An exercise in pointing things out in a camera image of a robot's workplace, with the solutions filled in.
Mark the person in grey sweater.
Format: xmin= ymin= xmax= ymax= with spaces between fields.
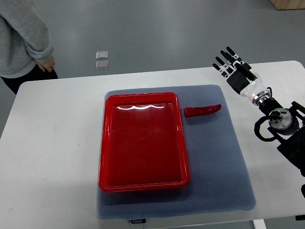
xmin=0 ymin=0 xmax=58 ymax=94

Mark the red plastic tray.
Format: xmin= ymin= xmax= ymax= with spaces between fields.
xmin=98 ymin=92 xmax=190 ymax=193

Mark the white table leg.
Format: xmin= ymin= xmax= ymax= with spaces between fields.
xmin=253 ymin=219 xmax=266 ymax=229

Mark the wooden box corner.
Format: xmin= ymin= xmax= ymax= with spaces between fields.
xmin=270 ymin=0 xmax=305 ymax=10

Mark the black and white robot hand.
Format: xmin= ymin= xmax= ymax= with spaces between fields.
xmin=213 ymin=46 xmax=272 ymax=106

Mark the upper metal floor plate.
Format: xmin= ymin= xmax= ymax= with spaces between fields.
xmin=96 ymin=51 xmax=108 ymax=60

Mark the red pepper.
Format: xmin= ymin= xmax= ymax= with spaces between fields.
xmin=184 ymin=104 xmax=222 ymax=117

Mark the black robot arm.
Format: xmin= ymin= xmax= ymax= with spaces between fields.
xmin=254 ymin=94 xmax=305 ymax=176

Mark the black cable loop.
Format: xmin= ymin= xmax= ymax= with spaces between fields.
xmin=254 ymin=115 xmax=278 ymax=141

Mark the person's bare hand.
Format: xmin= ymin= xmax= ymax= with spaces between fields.
xmin=36 ymin=56 xmax=55 ymax=73

